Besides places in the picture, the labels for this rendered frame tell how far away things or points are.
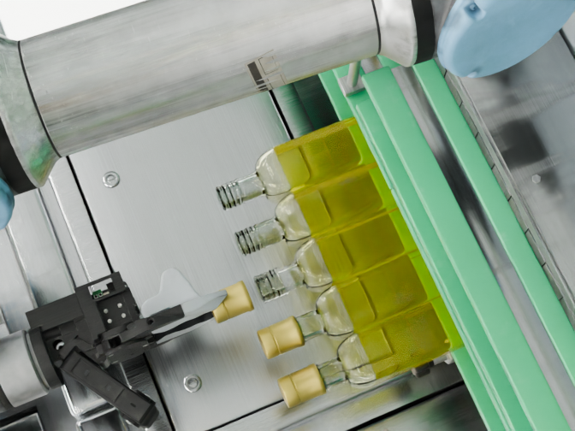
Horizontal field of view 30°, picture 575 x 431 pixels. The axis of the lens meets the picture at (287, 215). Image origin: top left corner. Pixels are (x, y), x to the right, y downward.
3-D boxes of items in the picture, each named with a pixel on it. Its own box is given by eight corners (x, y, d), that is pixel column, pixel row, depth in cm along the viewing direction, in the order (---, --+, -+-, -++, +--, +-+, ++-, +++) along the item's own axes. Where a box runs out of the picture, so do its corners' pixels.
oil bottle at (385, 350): (497, 280, 124) (328, 351, 121) (508, 267, 118) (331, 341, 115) (519, 323, 122) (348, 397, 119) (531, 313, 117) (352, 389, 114)
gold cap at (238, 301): (242, 284, 122) (206, 298, 121) (241, 276, 118) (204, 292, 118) (254, 312, 121) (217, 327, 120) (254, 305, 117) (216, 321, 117)
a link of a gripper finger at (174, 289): (205, 248, 116) (127, 283, 116) (226, 298, 114) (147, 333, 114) (210, 254, 119) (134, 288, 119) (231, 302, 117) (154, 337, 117)
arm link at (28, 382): (6, 402, 111) (22, 411, 119) (48, 385, 112) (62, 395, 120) (-17, 336, 113) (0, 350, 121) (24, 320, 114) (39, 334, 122)
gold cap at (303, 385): (311, 357, 116) (275, 373, 116) (325, 385, 114) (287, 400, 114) (314, 371, 119) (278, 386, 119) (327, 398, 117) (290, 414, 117)
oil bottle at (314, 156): (411, 108, 130) (249, 172, 127) (418, 88, 125) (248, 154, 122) (432, 148, 128) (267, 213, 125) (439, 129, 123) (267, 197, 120)
